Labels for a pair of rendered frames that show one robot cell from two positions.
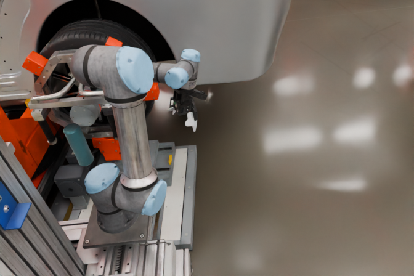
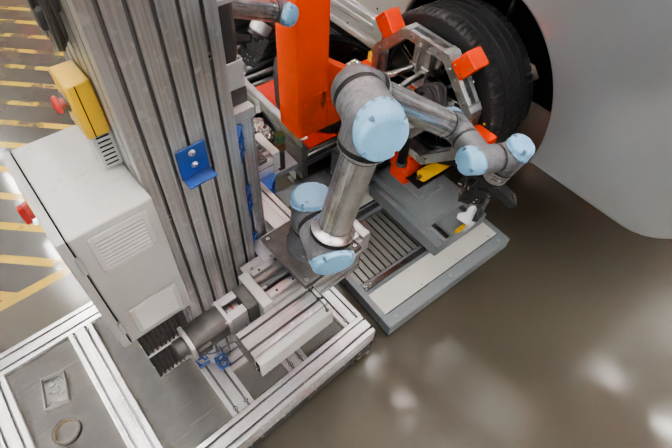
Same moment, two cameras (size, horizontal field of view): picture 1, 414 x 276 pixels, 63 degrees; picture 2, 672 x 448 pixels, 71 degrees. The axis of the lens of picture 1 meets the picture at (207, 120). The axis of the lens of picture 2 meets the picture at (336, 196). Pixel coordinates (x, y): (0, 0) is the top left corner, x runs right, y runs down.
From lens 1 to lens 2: 40 cm
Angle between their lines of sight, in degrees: 33
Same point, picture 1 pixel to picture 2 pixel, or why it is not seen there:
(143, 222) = not seen: hidden behind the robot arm
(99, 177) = (307, 196)
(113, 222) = (295, 243)
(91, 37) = (461, 33)
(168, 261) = (309, 323)
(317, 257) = not seen: outside the picture
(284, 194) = (549, 394)
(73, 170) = not seen: hidden behind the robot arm
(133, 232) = (304, 269)
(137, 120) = (352, 179)
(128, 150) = (330, 198)
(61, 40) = (430, 15)
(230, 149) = (546, 281)
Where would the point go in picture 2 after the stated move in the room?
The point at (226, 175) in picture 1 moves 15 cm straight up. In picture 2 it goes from (506, 304) to (516, 288)
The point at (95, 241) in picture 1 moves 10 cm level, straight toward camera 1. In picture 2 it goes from (273, 244) to (261, 271)
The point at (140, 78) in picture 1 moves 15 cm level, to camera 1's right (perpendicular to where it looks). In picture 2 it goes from (372, 144) to (432, 187)
